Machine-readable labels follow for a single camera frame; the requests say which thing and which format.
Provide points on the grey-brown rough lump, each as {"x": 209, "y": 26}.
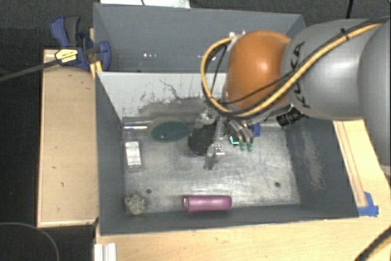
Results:
{"x": 136, "y": 202}

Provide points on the black round cup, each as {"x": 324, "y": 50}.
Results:
{"x": 200, "y": 139}

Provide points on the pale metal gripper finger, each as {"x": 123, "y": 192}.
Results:
{"x": 204, "y": 119}
{"x": 212, "y": 156}

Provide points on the purple cylinder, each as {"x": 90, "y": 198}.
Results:
{"x": 207, "y": 203}

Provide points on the black cylinder on white bracket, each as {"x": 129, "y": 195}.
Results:
{"x": 288, "y": 118}

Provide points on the clear plastic box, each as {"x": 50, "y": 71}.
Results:
{"x": 133, "y": 154}

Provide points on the pale wood board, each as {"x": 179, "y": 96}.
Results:
{"x": 68, "y": 143}

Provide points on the small blue block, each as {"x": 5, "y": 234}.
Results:
{"x": 256, "y": 129}

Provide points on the grey metal bin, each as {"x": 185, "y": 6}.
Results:
{"x": 214, "y": 180}

